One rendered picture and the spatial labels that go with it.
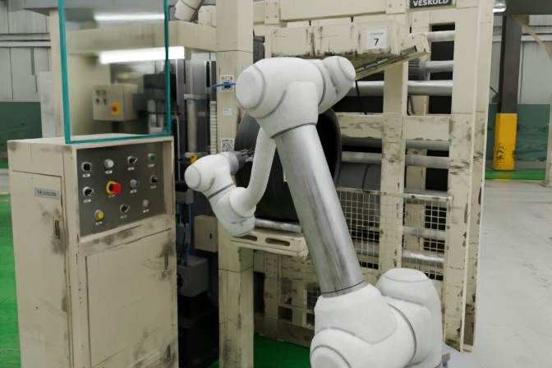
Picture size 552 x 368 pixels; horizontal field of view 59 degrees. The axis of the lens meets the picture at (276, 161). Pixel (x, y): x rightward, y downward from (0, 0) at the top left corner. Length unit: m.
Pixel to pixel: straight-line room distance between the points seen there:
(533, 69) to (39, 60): 11.48
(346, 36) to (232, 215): 1.08
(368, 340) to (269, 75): 0.58
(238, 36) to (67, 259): 1.17
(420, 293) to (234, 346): 1.48
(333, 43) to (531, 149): 9.96
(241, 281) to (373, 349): 1.41
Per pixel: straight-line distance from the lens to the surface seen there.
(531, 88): 12.04
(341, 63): 1.21
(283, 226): 2.09
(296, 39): 2.39
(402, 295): 1.20
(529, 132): 11.97
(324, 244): 1.07
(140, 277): 2.24
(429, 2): 2.53
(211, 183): 1.59
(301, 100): 1.08
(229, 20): 2.29
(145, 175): 2.24
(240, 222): 1.59
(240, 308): 2.45
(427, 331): 1.23
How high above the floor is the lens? 1.43
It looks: 7 degrees down
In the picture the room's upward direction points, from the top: straight up
